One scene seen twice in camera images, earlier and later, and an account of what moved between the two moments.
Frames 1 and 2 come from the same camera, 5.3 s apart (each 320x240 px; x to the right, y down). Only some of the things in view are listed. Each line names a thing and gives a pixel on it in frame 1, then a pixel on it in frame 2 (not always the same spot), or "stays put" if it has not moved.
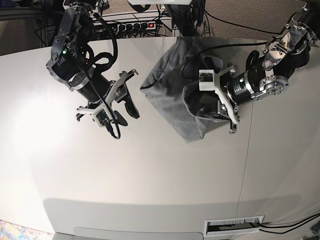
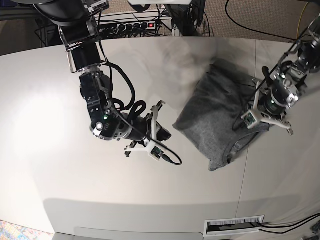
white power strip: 123,27 stays put
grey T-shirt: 173,88 to 207,118
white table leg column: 175,31 stays put
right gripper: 205,102 to 273,100
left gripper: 96,88 to 135,128
